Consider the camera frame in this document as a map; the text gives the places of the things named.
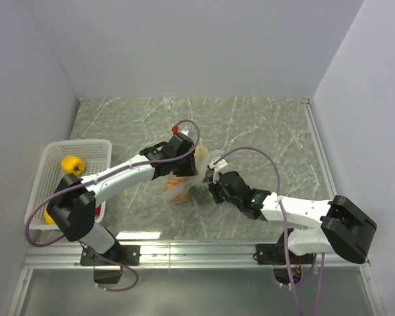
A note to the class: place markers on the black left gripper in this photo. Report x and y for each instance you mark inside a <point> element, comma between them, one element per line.
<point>191,170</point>

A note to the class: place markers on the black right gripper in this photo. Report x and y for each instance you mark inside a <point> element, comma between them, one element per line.
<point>213,189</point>

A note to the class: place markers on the clear plastic bag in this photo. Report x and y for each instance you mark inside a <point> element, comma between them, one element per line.
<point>197,181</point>

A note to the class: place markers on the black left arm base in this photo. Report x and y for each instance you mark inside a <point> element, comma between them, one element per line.
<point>110,271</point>

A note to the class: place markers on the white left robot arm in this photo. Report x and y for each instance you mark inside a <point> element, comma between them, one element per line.
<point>73,205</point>

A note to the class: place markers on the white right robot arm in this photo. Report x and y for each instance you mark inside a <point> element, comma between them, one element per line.
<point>338,226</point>

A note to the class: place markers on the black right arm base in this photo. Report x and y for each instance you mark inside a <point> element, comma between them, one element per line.
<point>302,267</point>

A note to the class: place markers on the yellow lemon in bag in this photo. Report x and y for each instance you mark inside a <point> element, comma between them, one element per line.
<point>201,153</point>

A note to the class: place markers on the white plastic basket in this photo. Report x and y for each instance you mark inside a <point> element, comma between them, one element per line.
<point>95,153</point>

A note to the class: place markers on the red pepper in basket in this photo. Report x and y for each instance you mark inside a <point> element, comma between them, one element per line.
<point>98,211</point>

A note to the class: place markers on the yellow bell pepper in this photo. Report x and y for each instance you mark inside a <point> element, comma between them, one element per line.
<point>73,164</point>

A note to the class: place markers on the yellow lemon in basket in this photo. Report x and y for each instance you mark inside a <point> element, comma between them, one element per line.
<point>48,218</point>

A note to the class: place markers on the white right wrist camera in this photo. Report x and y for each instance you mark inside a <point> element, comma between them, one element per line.
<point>217,164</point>

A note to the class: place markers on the aluminium mounting rail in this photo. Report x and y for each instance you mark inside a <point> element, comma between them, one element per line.
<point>155,254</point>

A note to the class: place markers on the aluminium side rail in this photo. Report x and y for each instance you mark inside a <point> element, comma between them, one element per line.
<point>325,169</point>

